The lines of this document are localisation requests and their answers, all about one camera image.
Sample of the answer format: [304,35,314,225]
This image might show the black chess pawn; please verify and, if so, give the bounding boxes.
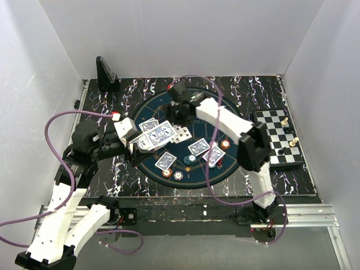
[277,147,286,155]

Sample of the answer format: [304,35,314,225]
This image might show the white chess piece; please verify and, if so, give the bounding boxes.
[289,137,299,147]
[281,117,289,127]

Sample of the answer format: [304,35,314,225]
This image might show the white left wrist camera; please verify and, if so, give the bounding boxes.
[114,118,139,146]

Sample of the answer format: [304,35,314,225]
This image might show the red yellow chip stack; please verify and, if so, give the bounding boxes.
[162,169,172,178]

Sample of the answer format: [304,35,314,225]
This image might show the black card shoe stand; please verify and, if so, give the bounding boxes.
[96,56,120,92]

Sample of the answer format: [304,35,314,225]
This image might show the round blue poker mat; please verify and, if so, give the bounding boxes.
[132,91,239,189]

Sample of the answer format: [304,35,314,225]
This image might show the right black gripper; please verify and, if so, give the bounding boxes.
[163,102,195,131]

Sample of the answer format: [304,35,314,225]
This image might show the aluminium frame rail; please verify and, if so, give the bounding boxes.
[24,204,352,268]

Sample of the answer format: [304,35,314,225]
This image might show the red black triangle marker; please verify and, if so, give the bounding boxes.
[218,157,223,168]

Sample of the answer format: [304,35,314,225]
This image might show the purple cable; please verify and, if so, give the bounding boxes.
[167,74,289,246]
[0,110,144,255]

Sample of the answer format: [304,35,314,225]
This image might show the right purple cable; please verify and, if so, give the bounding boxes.
[167,74,289,246]

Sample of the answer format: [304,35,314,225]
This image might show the dealt blue playing card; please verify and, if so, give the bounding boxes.
[139,118,159,132]

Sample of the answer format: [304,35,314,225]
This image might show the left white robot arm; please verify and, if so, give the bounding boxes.
[15,118,153,269]

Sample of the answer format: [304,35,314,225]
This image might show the blue card being drawn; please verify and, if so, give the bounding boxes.
[146,120,177,148]

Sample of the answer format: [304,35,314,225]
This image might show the black chess piece upper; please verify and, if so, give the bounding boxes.
[284,127,295,134]

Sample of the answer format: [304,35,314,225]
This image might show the red yellow chips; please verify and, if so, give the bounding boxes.
[220,140,231,150]

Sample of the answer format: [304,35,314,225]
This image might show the blue white chip stack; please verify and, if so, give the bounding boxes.
[173,172,183,181]

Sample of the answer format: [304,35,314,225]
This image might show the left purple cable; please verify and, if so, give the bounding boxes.
[0,110,144,255]

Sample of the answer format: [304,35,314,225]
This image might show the black white chessboard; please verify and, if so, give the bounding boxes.
[252,109,304,169]

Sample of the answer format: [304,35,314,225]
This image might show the face up spade card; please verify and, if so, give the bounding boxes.
[170,125,192,143]

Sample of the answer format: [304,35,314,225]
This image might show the green poker chip stack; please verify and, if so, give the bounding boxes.
[183,154,196,166]

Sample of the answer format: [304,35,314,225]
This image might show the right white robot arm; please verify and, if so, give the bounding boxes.
[164,83,278,224]

